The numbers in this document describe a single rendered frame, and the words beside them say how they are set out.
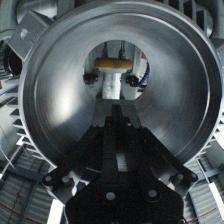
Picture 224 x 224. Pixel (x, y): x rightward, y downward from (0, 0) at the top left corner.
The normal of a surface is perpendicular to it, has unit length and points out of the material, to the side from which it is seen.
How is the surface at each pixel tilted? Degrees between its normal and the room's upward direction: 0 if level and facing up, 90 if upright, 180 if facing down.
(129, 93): 90
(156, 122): 125
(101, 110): 179
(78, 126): 130
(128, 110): 179
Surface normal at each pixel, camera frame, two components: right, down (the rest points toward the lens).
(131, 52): 0.00, 0.50
